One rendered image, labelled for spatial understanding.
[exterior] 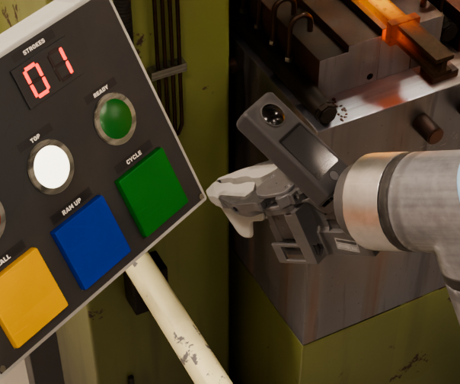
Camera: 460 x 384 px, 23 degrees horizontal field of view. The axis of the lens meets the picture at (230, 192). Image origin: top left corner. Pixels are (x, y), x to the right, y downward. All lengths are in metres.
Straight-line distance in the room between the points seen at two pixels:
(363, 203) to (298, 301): 0.77
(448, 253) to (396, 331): 0.97
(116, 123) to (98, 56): 0.07
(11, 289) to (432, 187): 0.45
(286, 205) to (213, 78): 0.58
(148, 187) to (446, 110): 0.53
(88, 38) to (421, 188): 0.44
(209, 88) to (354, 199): 0.66
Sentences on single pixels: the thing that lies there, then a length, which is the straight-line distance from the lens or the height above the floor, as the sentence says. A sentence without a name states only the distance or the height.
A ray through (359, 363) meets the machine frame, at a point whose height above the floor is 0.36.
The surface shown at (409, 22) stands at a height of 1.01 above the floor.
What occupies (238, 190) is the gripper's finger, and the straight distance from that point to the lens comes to 1.12.
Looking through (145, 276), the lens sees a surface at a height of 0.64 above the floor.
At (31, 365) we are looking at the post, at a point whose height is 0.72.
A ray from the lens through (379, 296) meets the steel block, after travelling 1.81.
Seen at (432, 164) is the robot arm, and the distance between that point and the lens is 0.96.
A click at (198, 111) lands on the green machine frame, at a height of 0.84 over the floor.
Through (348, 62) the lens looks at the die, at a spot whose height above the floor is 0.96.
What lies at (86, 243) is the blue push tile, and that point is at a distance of 1.19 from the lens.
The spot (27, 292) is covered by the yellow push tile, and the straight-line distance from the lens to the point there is 1.15.
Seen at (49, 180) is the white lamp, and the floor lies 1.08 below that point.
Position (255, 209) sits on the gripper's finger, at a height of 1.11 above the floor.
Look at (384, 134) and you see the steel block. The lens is 1.56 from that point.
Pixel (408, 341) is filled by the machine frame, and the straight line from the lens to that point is 1.97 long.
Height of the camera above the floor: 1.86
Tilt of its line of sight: 43 degrees down
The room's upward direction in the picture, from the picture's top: straight up
